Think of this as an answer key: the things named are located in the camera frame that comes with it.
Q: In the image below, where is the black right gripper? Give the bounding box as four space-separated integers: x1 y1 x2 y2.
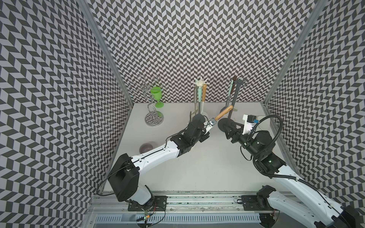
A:
222 121 260 159

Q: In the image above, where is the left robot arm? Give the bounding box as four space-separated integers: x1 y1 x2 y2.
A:
105 118 217 205

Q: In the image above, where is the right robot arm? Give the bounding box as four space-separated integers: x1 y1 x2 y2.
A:
218 115 361 228

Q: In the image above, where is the dark grey utensil rack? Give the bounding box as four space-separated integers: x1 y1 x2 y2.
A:
218 76 244 132

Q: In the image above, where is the cream utensil rack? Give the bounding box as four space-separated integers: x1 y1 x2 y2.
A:
189 77 208 123

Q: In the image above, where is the pink ceramic cup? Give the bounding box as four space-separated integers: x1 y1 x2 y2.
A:
139 142 156 154

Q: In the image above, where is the green plastic goblet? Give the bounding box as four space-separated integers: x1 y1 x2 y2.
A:
150 86 164 108

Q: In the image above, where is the grey turner mint handle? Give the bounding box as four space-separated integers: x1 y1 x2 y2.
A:
192 86 205 123

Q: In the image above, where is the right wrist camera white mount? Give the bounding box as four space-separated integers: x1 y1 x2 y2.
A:
242 115 259 135

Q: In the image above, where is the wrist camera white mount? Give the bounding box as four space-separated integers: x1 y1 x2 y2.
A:
208 118 217 127
242 115 259 135

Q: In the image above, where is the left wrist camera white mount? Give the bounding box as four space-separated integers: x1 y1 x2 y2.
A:
208 118 217 127

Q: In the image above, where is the chrome wire glass rack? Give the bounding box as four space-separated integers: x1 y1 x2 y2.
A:
137 75 164 127

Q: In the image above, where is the white spatula wooden handle rack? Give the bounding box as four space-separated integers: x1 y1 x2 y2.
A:
201 84 207 113

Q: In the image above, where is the white spatula mint handle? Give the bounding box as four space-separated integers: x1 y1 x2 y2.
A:
226 78 243 107

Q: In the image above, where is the metal base rail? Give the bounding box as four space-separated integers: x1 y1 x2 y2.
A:
85 190 329 228

